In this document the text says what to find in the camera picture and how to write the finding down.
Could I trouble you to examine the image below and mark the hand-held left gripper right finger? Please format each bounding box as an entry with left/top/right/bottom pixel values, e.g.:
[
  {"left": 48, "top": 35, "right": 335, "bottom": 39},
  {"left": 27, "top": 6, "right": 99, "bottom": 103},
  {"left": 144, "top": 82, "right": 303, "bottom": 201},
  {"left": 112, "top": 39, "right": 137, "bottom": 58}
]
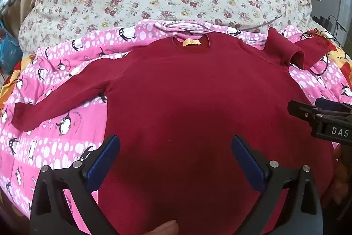
[{"left": 231, "top": 135, "right": 323, "bottom": 235}]

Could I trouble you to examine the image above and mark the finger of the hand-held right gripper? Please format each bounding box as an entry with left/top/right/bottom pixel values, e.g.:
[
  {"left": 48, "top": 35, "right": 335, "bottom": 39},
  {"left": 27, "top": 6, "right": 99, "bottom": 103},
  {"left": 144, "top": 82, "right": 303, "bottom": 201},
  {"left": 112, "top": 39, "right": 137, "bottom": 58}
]
[
  {"left": 315, "top": 98, "right": 352, "bottom": 113},
  {"left": 287, "top": 100, "right": 352, "bottom": 128}
]

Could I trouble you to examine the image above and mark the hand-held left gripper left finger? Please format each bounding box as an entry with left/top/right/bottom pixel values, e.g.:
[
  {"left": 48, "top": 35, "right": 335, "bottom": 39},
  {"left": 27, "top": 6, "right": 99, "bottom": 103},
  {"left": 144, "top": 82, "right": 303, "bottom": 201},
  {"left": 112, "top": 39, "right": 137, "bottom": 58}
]
[{"left": 30, "top": 134, "right": 121, "bottom": 235}]

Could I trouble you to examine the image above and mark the dark red sweater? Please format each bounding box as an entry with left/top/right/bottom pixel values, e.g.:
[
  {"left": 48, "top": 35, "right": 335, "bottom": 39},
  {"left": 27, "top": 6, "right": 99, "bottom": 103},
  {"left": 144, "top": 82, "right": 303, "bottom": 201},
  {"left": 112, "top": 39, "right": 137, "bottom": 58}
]
[{"left": 12, "top": 27, "right": 340, "bottom": 235}]

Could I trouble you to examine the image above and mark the person's right hand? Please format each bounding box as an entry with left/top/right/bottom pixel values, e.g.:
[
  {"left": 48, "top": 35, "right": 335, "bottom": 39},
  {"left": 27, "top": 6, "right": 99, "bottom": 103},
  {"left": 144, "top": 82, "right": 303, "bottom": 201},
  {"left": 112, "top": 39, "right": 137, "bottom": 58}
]
[{"left": 322, "top": 145, "right": 348, "bottom": 222}]

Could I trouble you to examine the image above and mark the person's left hand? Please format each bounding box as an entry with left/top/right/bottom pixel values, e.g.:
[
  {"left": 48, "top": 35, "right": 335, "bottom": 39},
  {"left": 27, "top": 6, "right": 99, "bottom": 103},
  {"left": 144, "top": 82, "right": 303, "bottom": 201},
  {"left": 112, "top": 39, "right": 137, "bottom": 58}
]
[{"left": 144, "top": 220, "right": 179, "bottom": 235}]

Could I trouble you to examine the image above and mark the black power strip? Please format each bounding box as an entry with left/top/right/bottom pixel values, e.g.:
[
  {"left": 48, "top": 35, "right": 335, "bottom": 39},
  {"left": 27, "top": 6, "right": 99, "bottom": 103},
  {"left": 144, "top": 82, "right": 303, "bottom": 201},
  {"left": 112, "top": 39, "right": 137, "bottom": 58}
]
[{"left": 316, "top": 15, "right": 335, "bottom": 30}]

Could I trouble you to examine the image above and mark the pink penguin blanket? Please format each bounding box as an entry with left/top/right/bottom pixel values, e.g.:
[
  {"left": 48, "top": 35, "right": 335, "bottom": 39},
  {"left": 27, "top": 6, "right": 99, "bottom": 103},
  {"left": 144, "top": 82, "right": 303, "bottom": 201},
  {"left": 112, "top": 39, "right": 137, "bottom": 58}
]
[{"left": 0, "top": 20, "right": 352, "bottom": 222}]

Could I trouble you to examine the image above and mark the blue plastic bag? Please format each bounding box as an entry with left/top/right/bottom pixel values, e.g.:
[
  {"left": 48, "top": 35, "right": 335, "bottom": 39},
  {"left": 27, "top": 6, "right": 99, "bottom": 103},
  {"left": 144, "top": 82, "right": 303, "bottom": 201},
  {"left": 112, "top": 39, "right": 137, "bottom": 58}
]
[{"left": 0, "top": 31, "right": 22, "bottom": 62}]

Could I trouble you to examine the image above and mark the black cable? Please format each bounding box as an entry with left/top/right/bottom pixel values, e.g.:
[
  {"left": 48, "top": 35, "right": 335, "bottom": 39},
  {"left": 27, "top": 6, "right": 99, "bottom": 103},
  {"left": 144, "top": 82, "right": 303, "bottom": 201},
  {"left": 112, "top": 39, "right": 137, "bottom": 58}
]
[{"left": 300, "top": 28, "right": 344, "bottom": 76}]

